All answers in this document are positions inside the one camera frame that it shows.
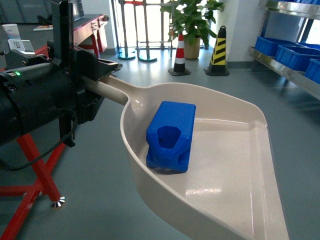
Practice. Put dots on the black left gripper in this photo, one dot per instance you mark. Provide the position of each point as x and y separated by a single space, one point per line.
84 64

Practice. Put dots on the blue plastic block part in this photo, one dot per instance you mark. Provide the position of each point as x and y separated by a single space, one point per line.
169 136

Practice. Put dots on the beige plastic dustpan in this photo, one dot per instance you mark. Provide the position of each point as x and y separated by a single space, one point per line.
229 191

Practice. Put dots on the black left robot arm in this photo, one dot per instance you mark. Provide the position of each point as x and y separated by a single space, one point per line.
35 89

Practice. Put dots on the stainless steel roller shelf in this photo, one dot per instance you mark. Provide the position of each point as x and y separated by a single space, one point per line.
297 62

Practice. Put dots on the red white traffic cone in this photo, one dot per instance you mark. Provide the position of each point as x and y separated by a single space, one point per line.
179 67

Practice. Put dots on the white paper cup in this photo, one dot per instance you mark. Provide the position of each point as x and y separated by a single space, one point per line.
12 31

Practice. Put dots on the green potted plant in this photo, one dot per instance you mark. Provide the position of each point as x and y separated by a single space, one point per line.
192 19

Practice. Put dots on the yellow black traffic cone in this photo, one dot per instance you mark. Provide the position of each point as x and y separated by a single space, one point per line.
218 63

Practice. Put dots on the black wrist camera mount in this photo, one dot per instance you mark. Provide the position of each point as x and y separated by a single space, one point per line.
62 21

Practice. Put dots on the red frame work table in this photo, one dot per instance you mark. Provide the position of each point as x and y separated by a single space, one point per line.
91 36

